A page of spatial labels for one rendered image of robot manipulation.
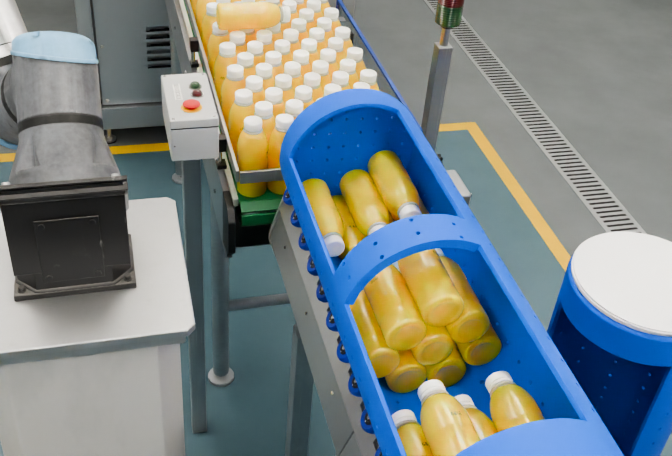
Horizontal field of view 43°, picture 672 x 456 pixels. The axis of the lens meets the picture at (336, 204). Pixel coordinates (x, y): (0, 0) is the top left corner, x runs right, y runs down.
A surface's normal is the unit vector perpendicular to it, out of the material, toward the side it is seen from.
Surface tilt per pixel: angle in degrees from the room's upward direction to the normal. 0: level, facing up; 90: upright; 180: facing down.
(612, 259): 0
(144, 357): 90
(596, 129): 0
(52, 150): 27
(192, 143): 90
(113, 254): 90
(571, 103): 0
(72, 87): 47
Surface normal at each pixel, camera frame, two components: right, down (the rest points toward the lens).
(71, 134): 0.37, -0.48
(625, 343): -0.46, 0.50
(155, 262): 0.07, -0.80
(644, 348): -0.24, 0.56
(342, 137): 0.25, 0.59
